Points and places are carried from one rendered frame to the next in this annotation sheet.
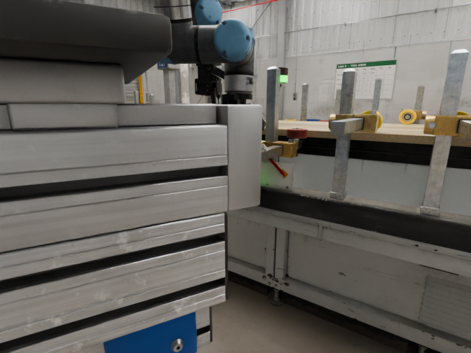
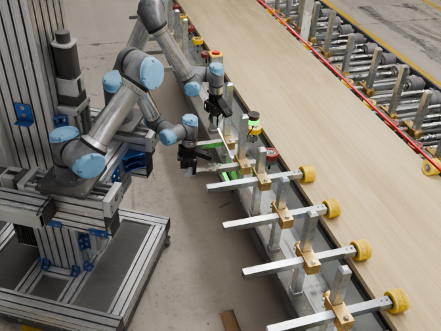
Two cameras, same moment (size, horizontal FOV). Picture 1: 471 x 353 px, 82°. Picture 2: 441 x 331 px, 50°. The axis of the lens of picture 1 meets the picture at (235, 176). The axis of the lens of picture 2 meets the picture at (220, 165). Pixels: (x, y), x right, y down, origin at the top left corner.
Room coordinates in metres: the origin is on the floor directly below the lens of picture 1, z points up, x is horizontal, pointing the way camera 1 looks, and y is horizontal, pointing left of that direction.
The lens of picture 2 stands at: (-0.62, -1.27, 2.33)
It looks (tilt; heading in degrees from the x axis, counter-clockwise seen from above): 37 degrees down; 38
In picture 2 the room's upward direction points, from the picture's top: 3 degrees clockwise
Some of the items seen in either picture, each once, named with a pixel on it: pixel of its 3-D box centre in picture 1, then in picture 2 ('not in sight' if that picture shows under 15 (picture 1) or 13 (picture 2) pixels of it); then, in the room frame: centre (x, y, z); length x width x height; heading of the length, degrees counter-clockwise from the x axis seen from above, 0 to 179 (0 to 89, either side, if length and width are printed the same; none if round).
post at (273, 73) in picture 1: (271, 136); (241, 154); (1.00, -0.13, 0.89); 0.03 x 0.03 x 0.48; 57
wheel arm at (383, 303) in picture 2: not in sight; (335, 314); (0.41, -0.99, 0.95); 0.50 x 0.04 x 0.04; 147
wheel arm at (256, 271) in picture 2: not in sight; (304, 261); (0.55, -0.78, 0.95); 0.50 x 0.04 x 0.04; 147
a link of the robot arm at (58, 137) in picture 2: not in sight; (66, 144); (0.21, 0.17, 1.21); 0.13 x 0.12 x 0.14; 84
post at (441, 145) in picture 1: (441, 147); (277, 220); (0.72, -0.55, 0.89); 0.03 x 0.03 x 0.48; 57
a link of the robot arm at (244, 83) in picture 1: (240, 85); (189, 141); (0.74, -0.01, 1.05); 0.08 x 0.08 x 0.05
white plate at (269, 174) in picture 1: (260, 173); (233, 172); (0.99, -0.09, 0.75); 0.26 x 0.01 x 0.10; 57
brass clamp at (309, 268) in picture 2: not in sight; (306, 257); (0.58, -0.78, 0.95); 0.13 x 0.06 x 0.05; 57
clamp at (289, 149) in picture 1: (277, 148); (242, 163); (0.99, -0.15, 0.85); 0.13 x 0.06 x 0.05; 57
